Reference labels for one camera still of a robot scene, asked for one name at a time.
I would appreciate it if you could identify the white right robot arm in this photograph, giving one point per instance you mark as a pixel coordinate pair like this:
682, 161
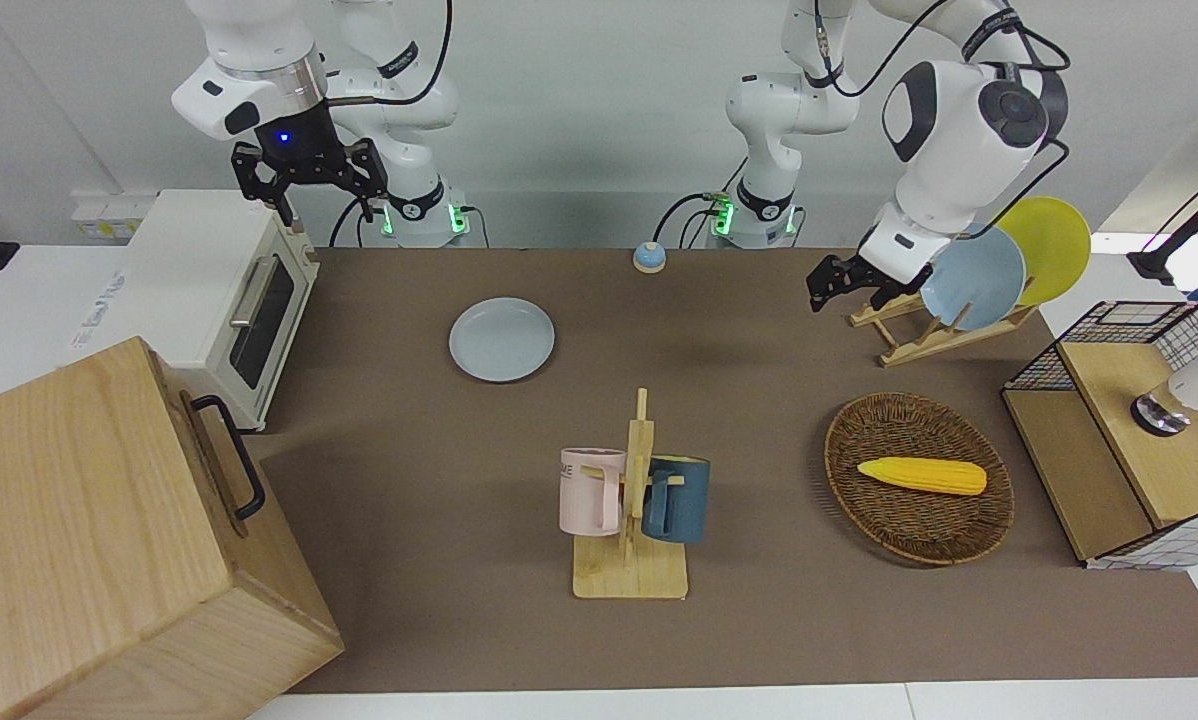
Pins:
259, 70

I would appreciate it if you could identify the yellow plate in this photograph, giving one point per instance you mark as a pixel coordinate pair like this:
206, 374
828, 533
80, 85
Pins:
1054, 245

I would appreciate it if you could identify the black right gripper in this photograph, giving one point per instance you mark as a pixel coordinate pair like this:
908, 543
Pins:
304, 150

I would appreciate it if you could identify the light blue plate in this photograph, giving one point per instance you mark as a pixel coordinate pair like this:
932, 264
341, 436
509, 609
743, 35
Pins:
979, 285

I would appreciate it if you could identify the dark blue mug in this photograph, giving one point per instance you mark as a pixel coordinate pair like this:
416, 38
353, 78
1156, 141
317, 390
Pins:
684, 500

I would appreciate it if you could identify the blue bell with wooden base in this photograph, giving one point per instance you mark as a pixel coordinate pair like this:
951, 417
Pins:
649, 258

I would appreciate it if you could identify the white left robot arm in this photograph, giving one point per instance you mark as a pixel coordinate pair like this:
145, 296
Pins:
949, 150

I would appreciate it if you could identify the brown wicker basket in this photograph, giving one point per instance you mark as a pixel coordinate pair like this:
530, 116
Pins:
909, 530

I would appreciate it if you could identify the wooden dish rack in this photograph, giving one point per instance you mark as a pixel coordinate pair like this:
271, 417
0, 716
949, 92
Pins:
919, 345

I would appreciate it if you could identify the brown table mat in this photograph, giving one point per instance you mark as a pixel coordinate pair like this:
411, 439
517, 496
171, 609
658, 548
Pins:
459, 450

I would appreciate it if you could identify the large wooden box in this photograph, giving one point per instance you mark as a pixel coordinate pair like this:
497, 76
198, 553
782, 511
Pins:
89, 540

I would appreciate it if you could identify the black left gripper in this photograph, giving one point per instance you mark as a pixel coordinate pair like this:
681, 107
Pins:
874, 275

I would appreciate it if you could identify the yellow corn cob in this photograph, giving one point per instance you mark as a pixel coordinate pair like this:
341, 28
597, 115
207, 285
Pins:
924, 476

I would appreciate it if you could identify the white toaster oven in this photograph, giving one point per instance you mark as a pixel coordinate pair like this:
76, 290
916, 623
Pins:
189, 290

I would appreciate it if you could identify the wooden mug tree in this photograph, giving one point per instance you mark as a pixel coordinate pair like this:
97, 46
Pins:
629, 575

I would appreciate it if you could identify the gray round plate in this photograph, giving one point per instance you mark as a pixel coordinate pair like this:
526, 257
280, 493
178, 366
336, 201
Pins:
502, 340

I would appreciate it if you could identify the pink mug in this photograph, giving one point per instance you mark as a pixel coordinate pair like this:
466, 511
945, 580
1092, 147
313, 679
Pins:
584, 495

